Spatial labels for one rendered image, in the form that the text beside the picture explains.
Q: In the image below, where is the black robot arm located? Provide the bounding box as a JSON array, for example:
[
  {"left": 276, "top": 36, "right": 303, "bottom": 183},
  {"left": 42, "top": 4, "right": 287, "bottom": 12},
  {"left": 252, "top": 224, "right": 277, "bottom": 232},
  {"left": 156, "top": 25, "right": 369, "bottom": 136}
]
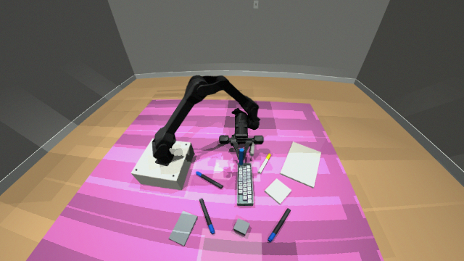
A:
[{"left": 152, "top": 75, "right": 260, "bottom": 166}]

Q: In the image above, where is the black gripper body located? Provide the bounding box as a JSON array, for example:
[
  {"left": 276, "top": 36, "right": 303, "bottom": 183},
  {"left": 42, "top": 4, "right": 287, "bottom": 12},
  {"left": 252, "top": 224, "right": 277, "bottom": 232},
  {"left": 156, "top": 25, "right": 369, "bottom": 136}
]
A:
[{"left": 219, "top": 123, "right": 264, "bottom": 144}]

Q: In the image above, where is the black stylus with blue tip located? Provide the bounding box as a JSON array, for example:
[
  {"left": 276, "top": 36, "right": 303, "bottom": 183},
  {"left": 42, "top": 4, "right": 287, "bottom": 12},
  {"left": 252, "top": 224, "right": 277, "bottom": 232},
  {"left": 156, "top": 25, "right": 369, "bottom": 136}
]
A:
[
  {"left": 199, "top": 198, "right": 215, "bottom": 234},
  {"left": 268, "top": 208, "right": 291, "bottom": 242},
  {"left": 196, "top": 171, "right": 223, "bottom": 188}
]

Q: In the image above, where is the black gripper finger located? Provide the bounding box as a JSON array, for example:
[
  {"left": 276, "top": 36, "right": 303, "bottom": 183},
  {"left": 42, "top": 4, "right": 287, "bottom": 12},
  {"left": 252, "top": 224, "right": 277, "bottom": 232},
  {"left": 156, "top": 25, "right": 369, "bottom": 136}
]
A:
[
  {"left": 244, "top": 142, "right": 252, "bottom": 160},
  {"left": 231, "top": 142, "right": 239, "bottom": 160}
]

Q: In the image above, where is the grey keyboard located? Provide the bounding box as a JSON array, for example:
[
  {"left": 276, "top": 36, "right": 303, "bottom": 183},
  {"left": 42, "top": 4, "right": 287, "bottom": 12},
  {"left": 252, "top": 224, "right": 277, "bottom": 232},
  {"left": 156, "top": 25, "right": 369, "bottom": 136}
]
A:
[{"left": 237, "top": 162, "right": 254, "bottom": 206}]

